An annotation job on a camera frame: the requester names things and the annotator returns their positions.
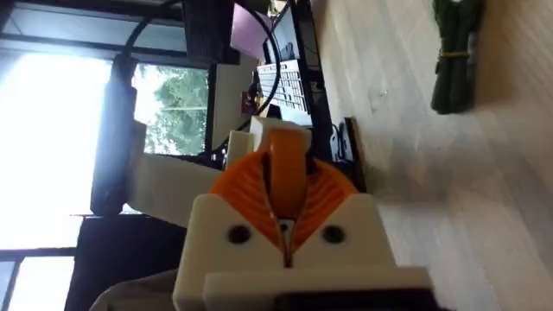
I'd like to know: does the black cable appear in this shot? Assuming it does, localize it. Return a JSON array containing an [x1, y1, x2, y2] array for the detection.
[[211, 7, 284, 153], [123, 0, 185, 60]]

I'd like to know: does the orange-wedge finger of the left gripper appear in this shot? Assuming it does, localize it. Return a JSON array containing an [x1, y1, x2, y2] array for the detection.
[[250, 115, 313, 219]]

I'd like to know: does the black rail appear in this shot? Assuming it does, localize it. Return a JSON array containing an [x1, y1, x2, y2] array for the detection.
[[293, 0, 368, 194]]

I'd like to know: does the bare white finger of the left gripper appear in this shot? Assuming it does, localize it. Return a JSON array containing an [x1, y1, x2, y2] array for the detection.
[[225, 130, 255, 169]]

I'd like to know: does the green asparagus bundle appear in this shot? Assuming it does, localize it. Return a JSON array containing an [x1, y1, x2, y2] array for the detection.
[[429, 0, 484, 116]]

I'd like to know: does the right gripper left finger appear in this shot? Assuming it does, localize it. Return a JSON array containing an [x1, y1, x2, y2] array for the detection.
[[172, 149, 287, 311]]

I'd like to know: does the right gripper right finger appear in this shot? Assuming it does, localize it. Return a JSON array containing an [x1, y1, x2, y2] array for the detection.
[[287, 158, 397, 269]]

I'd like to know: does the pink paper sheet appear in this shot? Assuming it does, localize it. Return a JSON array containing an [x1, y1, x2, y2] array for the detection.
[[230, 3, 274, 61]]

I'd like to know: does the white computer keyboard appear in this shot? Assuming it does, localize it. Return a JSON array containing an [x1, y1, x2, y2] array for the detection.
[[256, 59, 310, 114]]

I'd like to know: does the computer monitor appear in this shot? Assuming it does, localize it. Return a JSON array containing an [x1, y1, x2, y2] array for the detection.
[[262, 3, 303, 62]]

